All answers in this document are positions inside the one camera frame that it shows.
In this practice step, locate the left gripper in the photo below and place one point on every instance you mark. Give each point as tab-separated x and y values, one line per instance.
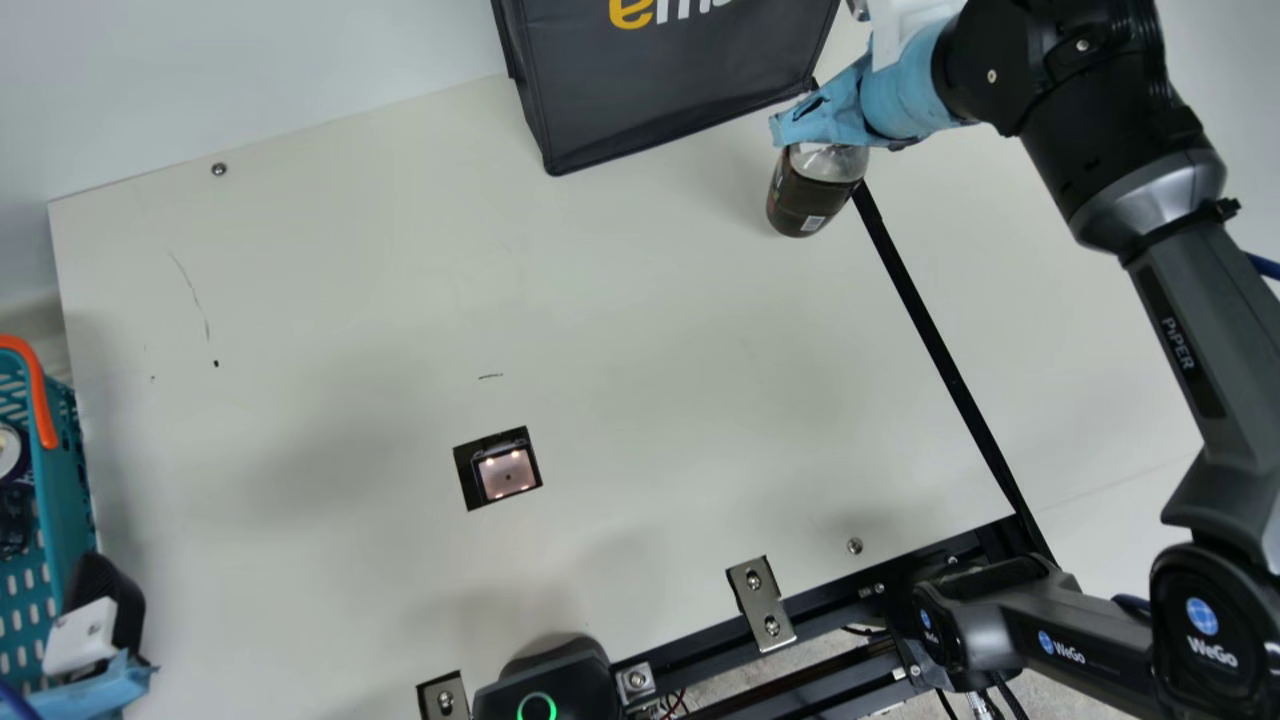
95	695

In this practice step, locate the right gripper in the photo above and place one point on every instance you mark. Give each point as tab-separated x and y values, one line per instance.
890	100

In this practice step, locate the dark coffee bottle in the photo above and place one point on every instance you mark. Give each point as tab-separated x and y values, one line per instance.
805	200

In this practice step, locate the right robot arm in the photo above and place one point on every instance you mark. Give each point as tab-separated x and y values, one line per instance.
1120	120

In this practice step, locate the teal shopping basket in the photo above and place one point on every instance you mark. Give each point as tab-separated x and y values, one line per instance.
70	480

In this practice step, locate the dark blue can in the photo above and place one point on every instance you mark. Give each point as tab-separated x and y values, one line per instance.
8	455

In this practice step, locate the black strip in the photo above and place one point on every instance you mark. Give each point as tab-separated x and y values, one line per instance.
940	350

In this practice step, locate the small square scanner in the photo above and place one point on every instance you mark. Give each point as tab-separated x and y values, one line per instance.
505	473

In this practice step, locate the black device with green light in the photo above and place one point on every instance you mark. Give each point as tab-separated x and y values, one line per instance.
540	680

